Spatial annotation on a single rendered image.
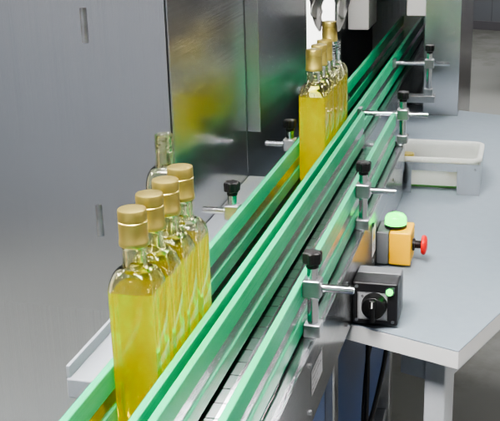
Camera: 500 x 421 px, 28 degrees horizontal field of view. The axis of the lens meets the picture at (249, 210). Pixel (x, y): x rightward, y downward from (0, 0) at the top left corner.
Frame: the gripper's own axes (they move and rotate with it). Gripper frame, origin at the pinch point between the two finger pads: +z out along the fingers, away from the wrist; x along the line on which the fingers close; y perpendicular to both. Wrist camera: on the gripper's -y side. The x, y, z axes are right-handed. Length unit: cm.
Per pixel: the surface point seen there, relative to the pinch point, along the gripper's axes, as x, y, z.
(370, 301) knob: 20, 64, 38
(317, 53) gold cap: 1.3, 18.4, 3.1
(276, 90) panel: -11.9, 2.0, 14.8
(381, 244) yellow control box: 17, 32, 39
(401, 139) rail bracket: 14.9, -13.0, 28.8
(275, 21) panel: -11.9, 2.4, -1.0
